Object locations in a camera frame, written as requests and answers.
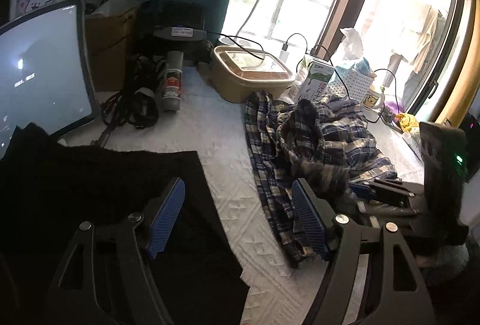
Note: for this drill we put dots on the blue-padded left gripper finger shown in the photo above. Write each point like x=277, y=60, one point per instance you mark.
x=161, y=215

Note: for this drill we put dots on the white perforated basket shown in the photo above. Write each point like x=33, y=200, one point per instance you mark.
x=351, y=83

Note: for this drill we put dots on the white charger adapter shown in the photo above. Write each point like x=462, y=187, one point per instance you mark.
x=284, y=54

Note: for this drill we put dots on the white bear mug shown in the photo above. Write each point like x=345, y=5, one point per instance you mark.
x=374, y=98

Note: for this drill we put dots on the yellow curtain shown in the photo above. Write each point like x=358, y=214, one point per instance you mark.
x=467, y=84

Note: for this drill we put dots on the brown lidded food container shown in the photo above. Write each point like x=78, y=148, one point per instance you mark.
x=236, y=73

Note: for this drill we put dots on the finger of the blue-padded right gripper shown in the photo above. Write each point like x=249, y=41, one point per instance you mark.
x=316, y=216

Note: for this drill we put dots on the black folded garment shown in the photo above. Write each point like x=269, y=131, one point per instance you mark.
x=74, y=235

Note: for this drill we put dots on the green white milk carton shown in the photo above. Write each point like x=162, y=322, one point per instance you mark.
x=318, y=76

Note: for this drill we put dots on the white plastic bag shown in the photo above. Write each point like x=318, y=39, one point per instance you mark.
x=350, y=50

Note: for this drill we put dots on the navy cream plaid pants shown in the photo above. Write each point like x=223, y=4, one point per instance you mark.
x=326, y=142

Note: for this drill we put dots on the small spray can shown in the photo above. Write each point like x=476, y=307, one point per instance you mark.
x=172, y=82

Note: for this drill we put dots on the tablet with lit screen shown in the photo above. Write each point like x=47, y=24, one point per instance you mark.
x=45, y=75

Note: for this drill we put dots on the purple cloth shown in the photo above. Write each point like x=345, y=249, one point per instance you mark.
x=395, y=107

